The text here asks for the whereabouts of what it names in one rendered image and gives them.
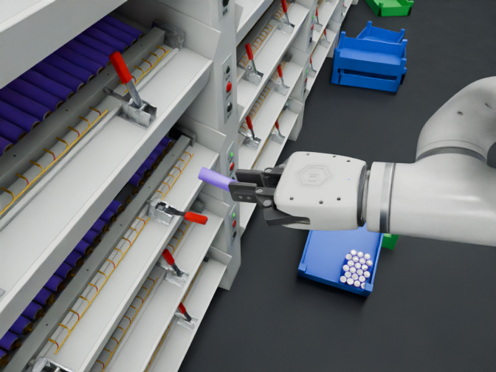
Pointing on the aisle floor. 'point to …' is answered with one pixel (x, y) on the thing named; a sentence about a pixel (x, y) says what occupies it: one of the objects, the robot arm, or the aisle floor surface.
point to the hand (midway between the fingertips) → (247, 186)
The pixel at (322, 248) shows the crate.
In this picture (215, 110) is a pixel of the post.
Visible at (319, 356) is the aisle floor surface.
